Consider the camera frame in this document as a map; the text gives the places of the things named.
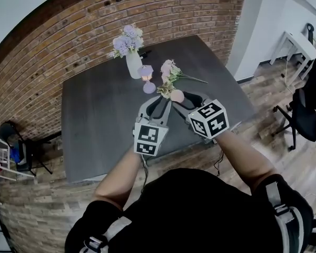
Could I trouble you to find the person's left forearm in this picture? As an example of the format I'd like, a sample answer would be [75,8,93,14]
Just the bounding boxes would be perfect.
[91,150,143,211]

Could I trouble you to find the white table leg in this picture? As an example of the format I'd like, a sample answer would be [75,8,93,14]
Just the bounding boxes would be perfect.
[228,122,243,135]
[80,173,107,183]

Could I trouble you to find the white desk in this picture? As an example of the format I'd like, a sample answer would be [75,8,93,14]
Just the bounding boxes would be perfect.
[269,30,316,80]

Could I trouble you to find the purple lantern lamp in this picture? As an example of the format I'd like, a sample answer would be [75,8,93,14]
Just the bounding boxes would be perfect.
[137,64,157,95]

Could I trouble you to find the person's right forearm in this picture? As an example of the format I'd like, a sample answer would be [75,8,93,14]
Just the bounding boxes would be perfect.
[214,130,279,195]

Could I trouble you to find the white ceramic vase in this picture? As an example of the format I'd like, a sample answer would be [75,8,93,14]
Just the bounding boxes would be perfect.
[125,52,143,80]

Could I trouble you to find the black folding chair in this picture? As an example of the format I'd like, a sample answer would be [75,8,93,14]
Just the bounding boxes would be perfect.
[0,121,54,178]

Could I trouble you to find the black office chair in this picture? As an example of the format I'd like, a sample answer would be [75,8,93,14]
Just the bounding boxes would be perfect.
[273,56,316,151]

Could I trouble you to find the grey harness strap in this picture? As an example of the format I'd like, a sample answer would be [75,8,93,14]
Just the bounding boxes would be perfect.
[264,180,305,253]
[78,216,133,253]

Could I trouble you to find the blue item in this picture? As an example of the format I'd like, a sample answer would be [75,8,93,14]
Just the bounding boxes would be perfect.
[9,148,21,163]

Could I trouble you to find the cream flower bouquet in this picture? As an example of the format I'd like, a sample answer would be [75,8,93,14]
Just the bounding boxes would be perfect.
[160,59,209,86]

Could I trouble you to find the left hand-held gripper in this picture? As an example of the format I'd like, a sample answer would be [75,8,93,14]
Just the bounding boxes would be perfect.
[133,96,172,158]

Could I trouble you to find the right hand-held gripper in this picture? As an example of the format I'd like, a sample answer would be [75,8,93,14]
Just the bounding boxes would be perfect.
[172,91,230,144]

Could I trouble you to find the purple flower bunch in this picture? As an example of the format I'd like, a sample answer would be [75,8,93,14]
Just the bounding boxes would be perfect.
[107,23,145,60]

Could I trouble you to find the small potted plant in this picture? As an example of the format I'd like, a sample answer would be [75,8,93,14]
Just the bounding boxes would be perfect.
[156,83,176,100]

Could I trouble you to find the white shelf rack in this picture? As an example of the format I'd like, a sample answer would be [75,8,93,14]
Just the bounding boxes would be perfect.
[0,134,36,182]

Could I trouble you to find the person's black shirt torso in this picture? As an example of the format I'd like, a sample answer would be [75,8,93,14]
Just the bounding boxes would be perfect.
[64,168,316,253]

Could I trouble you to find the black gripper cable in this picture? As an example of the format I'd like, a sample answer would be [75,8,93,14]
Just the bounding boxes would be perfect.
[139,153,151,192]
[213,149,225,178]

